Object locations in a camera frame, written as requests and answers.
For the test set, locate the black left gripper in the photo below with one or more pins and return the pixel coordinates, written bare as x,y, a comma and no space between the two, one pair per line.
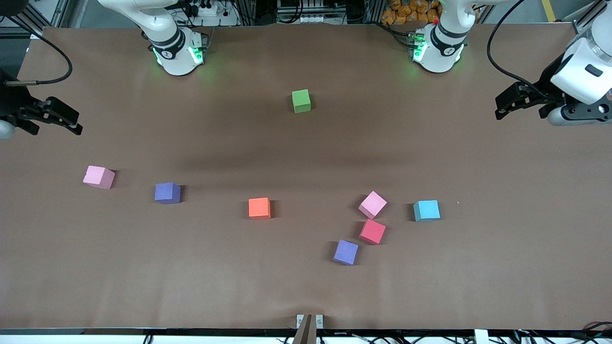
546,93

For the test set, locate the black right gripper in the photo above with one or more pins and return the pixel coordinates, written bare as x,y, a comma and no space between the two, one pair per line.
10,103

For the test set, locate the dark purple foam block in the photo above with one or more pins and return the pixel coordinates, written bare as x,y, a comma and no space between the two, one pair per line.
166,192

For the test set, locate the cyan foam block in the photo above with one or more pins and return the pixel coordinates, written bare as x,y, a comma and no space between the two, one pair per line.
426,210

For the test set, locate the pink foam block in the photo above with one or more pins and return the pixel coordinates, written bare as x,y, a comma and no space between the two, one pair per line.
98,176
373,204

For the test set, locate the green foam block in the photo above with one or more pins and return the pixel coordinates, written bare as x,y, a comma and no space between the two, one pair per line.
301,100

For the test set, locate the orange foam block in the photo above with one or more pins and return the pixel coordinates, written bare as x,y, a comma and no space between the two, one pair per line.
259,208

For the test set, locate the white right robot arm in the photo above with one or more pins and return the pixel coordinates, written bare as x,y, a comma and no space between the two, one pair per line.
177,52

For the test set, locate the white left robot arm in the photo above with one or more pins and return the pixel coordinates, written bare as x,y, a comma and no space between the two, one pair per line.
440,48

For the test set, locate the bag of orange items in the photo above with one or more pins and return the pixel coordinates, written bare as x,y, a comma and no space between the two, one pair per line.
406,12

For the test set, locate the paper table cover sheet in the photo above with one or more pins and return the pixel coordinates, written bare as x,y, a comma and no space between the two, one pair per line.
143,267

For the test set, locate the white power strip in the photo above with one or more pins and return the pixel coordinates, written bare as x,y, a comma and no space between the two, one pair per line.
301,18
208,8

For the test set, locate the red foam block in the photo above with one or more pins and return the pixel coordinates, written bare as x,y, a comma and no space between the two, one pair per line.
372,231

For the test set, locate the light purple foam block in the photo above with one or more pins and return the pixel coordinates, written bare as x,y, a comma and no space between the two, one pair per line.
345,252

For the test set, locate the white tape piece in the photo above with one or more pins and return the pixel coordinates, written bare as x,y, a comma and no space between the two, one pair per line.
481,337

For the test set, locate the metal table clamp bracket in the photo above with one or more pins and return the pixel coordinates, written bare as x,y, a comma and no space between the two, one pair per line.
301,321

